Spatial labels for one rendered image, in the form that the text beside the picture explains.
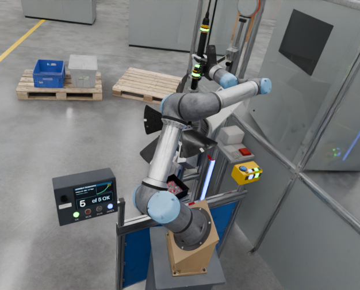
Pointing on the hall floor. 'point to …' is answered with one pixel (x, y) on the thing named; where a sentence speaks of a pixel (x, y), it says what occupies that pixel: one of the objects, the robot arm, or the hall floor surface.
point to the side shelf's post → (220, 176)
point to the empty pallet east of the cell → (146, 85)
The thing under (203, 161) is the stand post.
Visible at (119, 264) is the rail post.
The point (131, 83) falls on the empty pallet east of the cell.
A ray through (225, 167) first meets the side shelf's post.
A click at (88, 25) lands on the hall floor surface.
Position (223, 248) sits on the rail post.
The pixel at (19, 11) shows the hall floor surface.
